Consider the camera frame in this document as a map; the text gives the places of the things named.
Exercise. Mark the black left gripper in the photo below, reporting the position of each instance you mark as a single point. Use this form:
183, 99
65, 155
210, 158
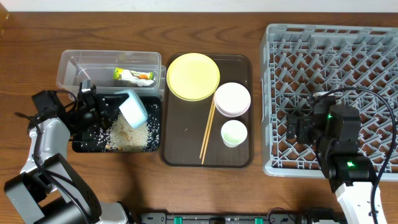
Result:
106, 109

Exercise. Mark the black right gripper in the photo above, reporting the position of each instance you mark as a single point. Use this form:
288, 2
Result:
292, 126

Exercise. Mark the light blue bowl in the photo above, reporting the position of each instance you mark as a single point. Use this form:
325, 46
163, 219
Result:
133, 109

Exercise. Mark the green orange snack wrapper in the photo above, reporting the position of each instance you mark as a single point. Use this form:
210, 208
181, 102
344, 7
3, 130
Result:
137, 78

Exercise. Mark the pale green cup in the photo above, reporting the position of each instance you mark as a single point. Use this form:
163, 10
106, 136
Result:
233, 133

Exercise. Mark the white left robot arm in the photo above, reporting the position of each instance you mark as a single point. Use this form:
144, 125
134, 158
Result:
49, 189

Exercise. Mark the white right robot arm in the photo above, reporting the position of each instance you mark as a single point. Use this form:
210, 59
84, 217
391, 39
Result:
334, 132

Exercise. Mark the grey dishwasher rack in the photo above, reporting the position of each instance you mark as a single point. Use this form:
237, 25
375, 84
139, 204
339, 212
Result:
358, 63

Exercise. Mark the black rectangular tray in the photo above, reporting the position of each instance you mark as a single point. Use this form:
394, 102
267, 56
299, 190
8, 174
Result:
94, 140

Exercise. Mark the spilled rice pile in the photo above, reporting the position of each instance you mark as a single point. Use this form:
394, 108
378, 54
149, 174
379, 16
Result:
122, 137

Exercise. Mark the clear plastic bin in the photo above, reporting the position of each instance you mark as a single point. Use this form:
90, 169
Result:
99, 67

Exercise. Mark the brown serving tray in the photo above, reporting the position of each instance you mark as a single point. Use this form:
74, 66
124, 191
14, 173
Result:
183, 128

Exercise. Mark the pink bowl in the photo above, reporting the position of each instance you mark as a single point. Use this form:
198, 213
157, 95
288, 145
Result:
232, 99

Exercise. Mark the yellow plate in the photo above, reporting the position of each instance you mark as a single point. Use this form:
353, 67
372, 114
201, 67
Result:
193, 76

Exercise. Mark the right wooden chopstick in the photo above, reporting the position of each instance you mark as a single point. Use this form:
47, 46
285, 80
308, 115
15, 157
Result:
209, 137

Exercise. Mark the wooden chopstick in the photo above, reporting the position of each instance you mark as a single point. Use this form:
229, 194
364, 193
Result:
206, 130
209, 137

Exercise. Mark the left wooden chopstick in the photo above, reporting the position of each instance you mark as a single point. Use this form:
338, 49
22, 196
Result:
206, 130

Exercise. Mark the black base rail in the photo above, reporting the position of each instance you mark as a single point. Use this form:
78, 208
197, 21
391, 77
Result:
274, 216

